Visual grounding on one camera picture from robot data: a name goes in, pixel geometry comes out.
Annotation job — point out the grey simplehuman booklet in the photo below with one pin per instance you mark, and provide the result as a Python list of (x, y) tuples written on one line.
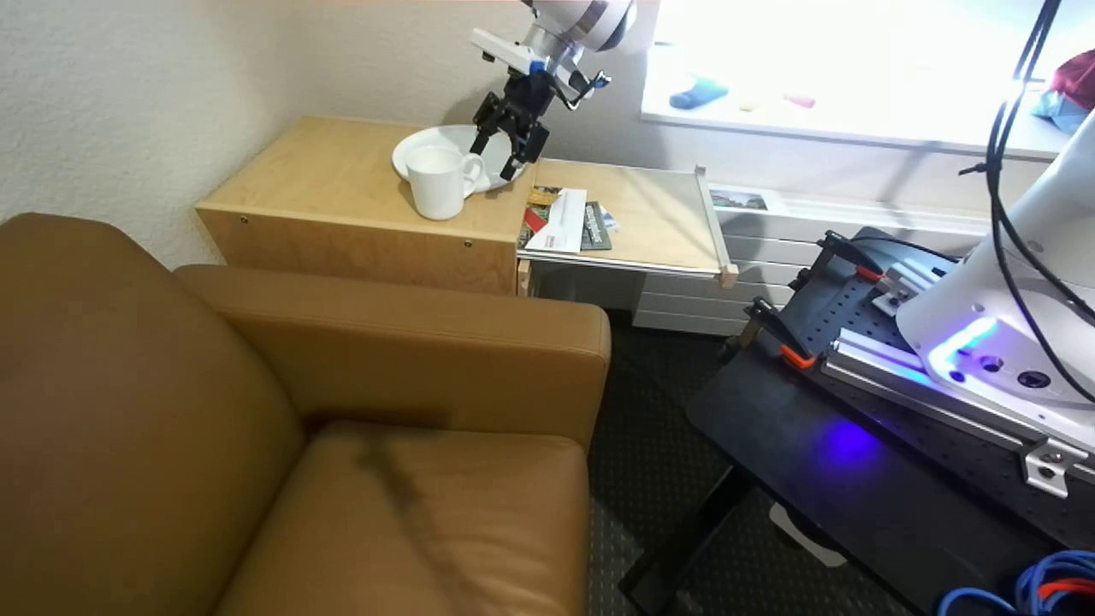
[(597, 227)]

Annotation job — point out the white mug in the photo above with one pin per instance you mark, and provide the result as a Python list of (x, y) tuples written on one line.
[(437, 182)]

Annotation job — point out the white paper sheet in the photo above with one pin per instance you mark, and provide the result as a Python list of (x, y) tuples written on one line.
[(559, 222)]

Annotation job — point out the black orange clamp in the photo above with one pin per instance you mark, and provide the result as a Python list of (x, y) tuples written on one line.
[(782, 344), (858, 261)]

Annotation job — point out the white windowsill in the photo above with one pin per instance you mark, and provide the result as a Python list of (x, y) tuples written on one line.
[(866, 108)]

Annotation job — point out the red blue bag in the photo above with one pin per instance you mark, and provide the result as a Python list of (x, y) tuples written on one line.
[(1074, 91)]

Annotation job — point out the white storage bin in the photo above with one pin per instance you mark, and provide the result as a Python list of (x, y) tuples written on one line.
[(740, 296)]

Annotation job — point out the white floor paper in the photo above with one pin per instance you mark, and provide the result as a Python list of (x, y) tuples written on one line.
[(806, 533)]

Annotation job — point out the black robot cart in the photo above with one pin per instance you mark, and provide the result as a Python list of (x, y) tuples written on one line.
[(821, 467)]

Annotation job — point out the aluminium rail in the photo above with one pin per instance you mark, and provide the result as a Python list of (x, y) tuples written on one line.
[(911, 382)]

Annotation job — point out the brown leather armchair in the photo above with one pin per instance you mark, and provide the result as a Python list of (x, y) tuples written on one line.
[(172, 455)]

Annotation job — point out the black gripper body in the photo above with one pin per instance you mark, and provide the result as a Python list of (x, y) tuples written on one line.
[(520, 108)]

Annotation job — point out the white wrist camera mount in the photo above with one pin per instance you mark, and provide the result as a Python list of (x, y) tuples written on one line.
[(502, 49)]

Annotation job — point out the wooden nightstand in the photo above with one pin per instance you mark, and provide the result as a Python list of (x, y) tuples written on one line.
[(331, 191)]

